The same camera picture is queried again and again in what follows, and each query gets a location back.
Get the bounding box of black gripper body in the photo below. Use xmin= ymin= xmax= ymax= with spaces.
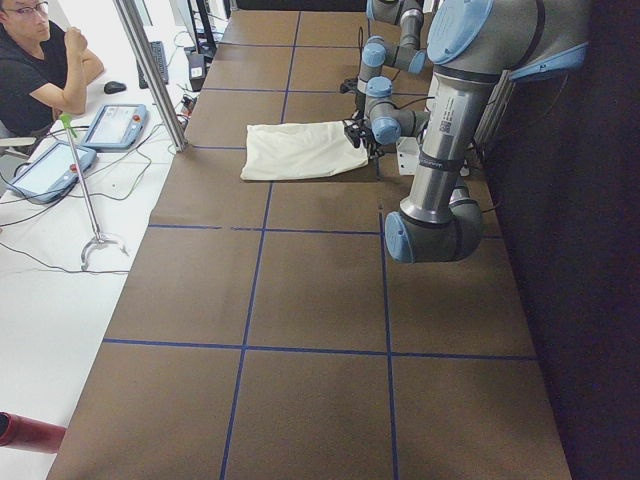
xmin=342 ymin=119 xmax=384 ymax=159

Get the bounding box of cream long-sleeve cat shirt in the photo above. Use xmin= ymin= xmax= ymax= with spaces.
xmin=240 ymin=121 xmax=369 ymax=181

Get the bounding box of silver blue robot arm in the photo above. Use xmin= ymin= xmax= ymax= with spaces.
xmin=351 ymin=1 xmax=591 ymax=263
xmin=357 ymin=0 xmax=434 ymax=94

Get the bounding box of black keyboard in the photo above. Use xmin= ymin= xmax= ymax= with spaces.
xmin=136 ymin=41 xmax=169 ymax=89

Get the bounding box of far blue teach pendant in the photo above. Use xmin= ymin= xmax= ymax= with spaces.
xmin=81 ymin=104 xmax=148 ymax=152

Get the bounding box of blue teach pendant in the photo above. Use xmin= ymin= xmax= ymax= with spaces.
xmin=7 ymin=141 xmax=79 ymax=204
xmin=81 ymin=104 xmax=148 ymax=152

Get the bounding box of black computer mouse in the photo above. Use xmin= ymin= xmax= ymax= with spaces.
xmin=103 ymin=81 xmax=127 ymax=95

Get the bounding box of metal reacher grabber stick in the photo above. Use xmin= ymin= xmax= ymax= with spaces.
xmin=59 ymin=113 xmax=128 ymax=272

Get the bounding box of near blue teach pendant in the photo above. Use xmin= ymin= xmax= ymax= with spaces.
xmin=7 ymin=141 xmax=79 ymax=204

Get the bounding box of seated person in black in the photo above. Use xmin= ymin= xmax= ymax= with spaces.
xmin=1 ymin=1 xmax=104 ymax=137

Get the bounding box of red cylinder bottle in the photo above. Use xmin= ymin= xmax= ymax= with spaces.
xmin=1 ymin=412 xmax=66 ymax=454

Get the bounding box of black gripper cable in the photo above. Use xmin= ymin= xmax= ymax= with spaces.
xmin=339 ymin=27 xmax=371 ymax=96

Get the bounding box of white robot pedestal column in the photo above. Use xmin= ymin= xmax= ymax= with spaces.
xmin=396 ymin=137 xmax=471 ymax=178

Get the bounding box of aluminium frame post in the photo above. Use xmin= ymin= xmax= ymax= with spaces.
xmin=113 ymin=0 xmax=187 ymax=152

